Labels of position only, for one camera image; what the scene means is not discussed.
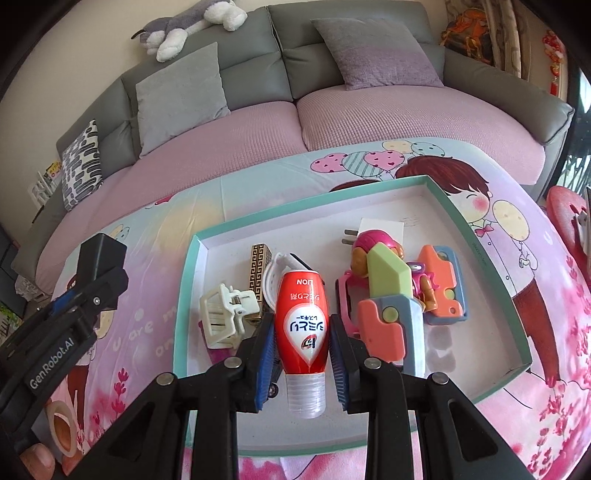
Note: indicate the beige patterned curtain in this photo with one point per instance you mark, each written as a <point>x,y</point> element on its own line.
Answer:
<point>517,37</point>

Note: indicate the white magazine rack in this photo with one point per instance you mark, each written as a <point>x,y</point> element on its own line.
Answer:
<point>40,187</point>

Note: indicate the purple grey pillow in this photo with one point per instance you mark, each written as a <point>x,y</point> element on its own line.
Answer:
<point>374,50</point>

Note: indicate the orange black bag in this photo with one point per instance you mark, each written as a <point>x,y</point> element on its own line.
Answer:
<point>466,32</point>

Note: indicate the white charger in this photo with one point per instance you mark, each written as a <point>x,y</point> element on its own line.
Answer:
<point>381,226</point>

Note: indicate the brown pink toy dog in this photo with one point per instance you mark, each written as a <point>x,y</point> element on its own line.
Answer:
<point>376,242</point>

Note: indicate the red squeeze bottle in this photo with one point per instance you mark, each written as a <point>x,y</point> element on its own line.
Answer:
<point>302,323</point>

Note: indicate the teal cardboard box lid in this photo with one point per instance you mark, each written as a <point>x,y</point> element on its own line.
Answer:
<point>314,221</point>

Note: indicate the yellow magazine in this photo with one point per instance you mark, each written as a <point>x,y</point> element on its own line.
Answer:
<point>54,170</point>

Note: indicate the grey sofa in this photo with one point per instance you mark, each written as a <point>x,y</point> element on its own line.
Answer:
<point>258,55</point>

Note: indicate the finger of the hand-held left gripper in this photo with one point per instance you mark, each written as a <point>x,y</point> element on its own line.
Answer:
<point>99,293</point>
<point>64,300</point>

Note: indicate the white hair clip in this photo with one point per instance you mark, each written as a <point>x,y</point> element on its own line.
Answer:
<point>226,314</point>

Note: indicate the gold patterned lighter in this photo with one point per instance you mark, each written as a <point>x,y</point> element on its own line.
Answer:
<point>261,263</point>

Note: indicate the red hanging ornament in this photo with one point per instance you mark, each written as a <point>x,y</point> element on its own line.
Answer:
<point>555,60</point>

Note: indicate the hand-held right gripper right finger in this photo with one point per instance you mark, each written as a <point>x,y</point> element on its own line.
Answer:
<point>339,364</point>

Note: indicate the orange blue fidget toy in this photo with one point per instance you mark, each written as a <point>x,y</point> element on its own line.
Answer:
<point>443,286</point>

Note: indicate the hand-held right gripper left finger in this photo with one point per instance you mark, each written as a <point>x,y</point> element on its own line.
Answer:
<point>263,364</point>

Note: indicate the white lace cloth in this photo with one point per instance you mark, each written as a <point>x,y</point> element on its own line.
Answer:
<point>25,286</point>

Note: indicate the printed cartoon blanket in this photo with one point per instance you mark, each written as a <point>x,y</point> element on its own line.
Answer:
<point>508,323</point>

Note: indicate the grey white plush dog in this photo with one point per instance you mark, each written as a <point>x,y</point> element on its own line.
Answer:
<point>184,25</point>

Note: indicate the pink toy watch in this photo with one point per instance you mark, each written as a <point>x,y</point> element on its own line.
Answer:
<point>345,300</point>

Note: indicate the black white patterned pillow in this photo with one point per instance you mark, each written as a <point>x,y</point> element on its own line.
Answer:
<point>83,166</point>

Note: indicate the person's left hand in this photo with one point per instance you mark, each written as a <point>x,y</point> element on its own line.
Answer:
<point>41,459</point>

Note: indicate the white smartwatch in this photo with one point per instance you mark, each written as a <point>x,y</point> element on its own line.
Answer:
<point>279,272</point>

